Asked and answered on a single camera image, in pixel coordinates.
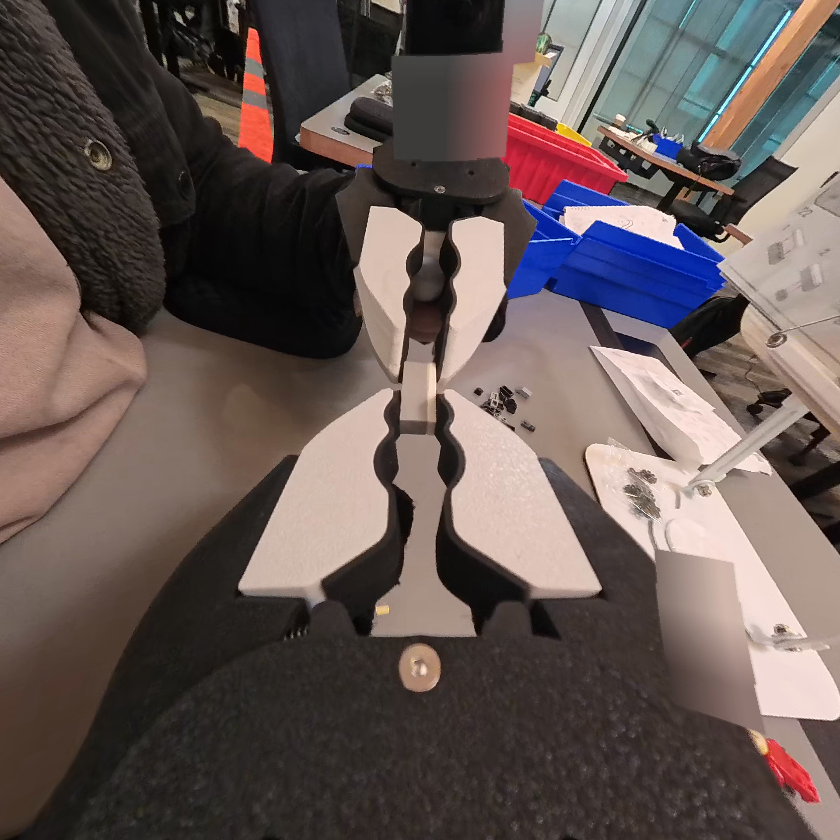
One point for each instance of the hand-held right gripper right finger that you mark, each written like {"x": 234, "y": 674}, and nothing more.
{"x": 525, "y": 525}

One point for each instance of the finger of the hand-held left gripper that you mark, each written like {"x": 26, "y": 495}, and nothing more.
{"x": 384, "y": 282}
{"x": 479, "y": 282}

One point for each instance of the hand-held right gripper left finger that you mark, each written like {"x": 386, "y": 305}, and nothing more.
{"x": 315, "y": 525}

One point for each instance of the white long tile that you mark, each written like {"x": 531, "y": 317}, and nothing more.
{"x": 418, "y": 394}

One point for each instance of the small brick pieces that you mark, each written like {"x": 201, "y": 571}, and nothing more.
{"x": 502, "y": 400}

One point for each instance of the white book stand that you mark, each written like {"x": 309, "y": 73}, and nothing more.
{"x": 722, "y": 525}

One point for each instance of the grey instruction booklet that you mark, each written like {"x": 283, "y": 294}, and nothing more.
{"x": 787, "y": 262}

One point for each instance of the person's left forearm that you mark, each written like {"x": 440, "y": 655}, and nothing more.
{"x": 249, "y": 262}

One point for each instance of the grey desk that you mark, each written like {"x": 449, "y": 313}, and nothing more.
{"x": 197, "y": 426}

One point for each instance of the person's left hand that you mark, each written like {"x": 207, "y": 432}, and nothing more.
{"x": 426, "y": 321}

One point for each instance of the red plastic bin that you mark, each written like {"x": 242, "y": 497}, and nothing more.
{"x": 551, "y": 164}

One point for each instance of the yellow plastic bin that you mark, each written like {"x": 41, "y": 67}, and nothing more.
{"x": 576, "y": 134}

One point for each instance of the clear bag of black gears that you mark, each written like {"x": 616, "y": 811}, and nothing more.
{"x": 640, "y": 492}

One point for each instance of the black computer monitor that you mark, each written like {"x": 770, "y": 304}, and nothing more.
{"x": 554, "y": 72}

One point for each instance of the brown edged grey table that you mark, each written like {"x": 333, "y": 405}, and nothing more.
{"x": 328, "y": 128}

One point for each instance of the white printed paper sheet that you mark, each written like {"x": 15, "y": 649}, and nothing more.
{"x": 623, "y": 220}

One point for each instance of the long wooden work table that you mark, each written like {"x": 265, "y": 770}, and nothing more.
{"x": 663, "y": 167}

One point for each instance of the white printed paper bag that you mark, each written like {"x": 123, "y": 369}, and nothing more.
{"x": 676, "y": 407}

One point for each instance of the dark high office chair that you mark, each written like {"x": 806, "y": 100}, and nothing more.
{"x": 308, "y": 65}

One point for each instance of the orange traffic cone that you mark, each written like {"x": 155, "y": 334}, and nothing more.
{"x": 256, "y": 98}

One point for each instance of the black backpack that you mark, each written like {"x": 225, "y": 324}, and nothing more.
{"x": 709, "y": 321}

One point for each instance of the black office chair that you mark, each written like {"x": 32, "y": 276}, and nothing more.
{"x": 741, "y": 197}

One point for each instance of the person's clothed torso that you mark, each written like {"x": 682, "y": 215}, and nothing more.
{"x": 52, "y": 394}

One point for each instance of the wooden pillar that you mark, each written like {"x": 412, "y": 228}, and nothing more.
{"x": 768, "y": 72}

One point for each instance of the red minifigure torso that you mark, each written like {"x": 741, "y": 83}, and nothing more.
{"x": 791, "y": 771}

